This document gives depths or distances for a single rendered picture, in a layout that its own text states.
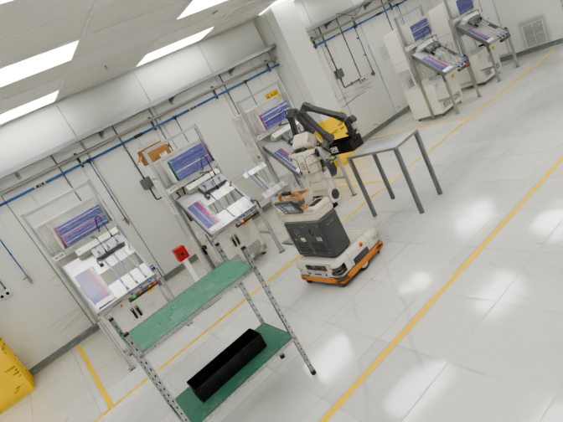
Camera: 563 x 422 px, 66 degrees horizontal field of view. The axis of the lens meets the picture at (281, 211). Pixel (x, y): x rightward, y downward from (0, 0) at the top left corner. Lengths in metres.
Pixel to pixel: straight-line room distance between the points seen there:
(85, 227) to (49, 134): 1.96
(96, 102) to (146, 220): 1.84
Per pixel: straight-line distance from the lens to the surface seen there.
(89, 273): 5.09
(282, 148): 6.04
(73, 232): 5.18
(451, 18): 9.55
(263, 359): 3.12
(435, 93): 8.42
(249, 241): 5.68
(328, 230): 3.95
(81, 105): 6.89
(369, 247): 4.28
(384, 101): 9.80
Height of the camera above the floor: 1.96
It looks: 16 degrees down
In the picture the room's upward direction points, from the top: 28 degrees counter-clockwise
